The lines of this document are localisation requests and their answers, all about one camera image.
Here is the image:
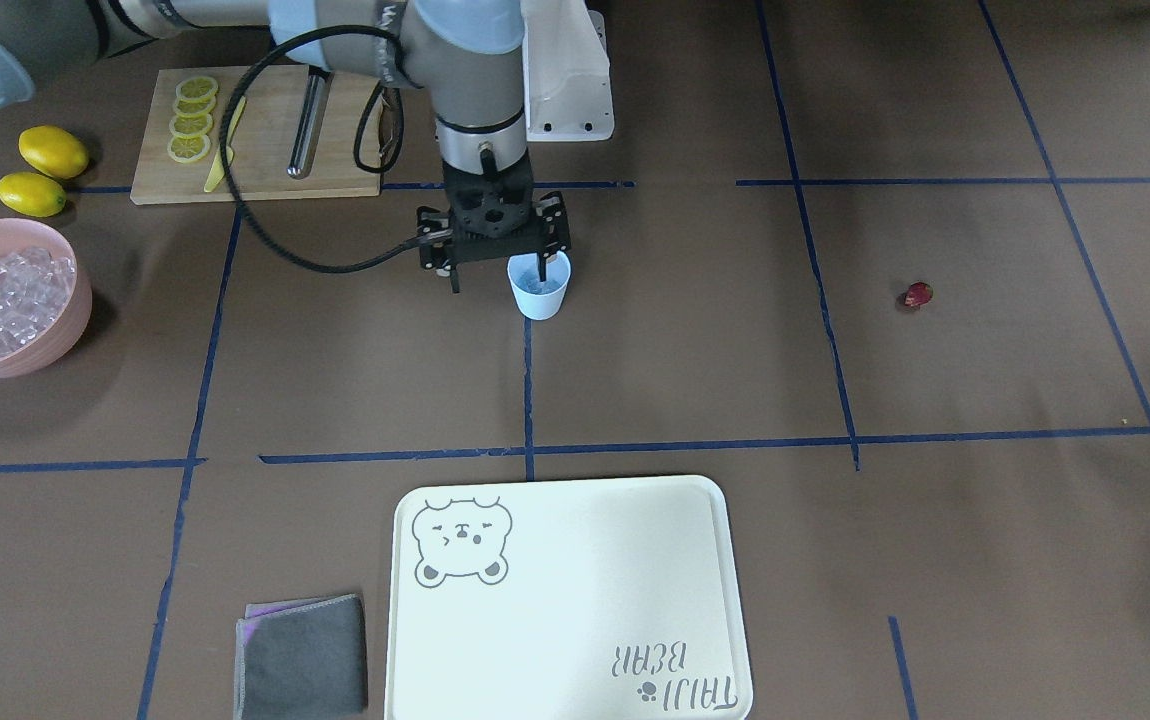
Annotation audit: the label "red strawberry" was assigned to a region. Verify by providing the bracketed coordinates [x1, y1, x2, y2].
[899, 282, 935, 311]

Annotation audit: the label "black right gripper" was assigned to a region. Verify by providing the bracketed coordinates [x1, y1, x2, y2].
[417, 160, 572, 296]

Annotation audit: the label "wooden cutting board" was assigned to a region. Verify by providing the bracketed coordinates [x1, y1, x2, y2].
[130, 66, 380, 206]

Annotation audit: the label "light blue plastic cup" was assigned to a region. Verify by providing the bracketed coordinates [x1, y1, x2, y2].
[506, 251, 572, 322]

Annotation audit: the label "grey folded cloth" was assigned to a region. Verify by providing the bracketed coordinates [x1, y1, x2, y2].
[232, 593, 368, 719]

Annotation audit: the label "steel muddler black tip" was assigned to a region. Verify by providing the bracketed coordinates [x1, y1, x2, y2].
[286, 67, 332, 181]

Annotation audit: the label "pink bowl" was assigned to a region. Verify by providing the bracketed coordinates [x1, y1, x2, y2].
[0, 219, 92, 380]

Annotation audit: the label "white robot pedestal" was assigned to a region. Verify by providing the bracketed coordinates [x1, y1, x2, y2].
[521, 1, 615, 143]

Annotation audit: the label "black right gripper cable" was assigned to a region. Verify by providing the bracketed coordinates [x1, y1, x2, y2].
[223, 26, 436, 274]

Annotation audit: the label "yellow lemon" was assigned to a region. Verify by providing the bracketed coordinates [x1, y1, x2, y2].
[17, 127, 90, 181]
[0, 173, 68, 219]

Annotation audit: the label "cream bear tray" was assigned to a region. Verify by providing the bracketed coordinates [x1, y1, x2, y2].
[383, 475, 754, 719]

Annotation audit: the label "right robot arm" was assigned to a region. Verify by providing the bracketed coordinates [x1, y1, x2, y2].
[0, 1, 570, 284]

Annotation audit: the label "lemon slice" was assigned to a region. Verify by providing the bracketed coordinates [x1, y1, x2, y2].
[164, 135, 210, 164]
[169, 113, 214, 138]
[173, 95, 217, 118]
[174, 76, 219, 102]

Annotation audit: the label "yellow plastic knife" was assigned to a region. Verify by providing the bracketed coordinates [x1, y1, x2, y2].
[204, 95, 247, 193]

